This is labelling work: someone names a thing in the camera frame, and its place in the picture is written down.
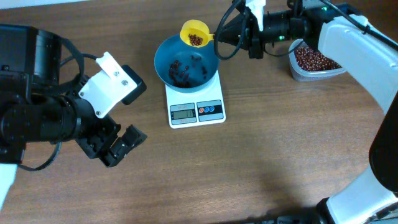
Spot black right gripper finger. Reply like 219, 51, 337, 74
215, 30, 249, 50
214, 12, 248, 39

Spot clear plastic container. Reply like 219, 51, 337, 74
289, 52, 346, 82

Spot red adzuki beans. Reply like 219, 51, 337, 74
294, 47, 341, 72

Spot blue plastic bowl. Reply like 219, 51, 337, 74
154, 34, 220, 93

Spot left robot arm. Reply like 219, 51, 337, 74
1, 24, 147, 200

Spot yellow measuring scoop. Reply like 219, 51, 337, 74
179, 19, 214, 48

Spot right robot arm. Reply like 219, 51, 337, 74
214, 1, 397, 223

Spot red beans in scoop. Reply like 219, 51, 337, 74
188, 34, 203, 47

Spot red beans in bowl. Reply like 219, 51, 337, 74
169, 55, 208, 88

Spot white digital kitchen scale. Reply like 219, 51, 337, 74
165, 72, 226, 129

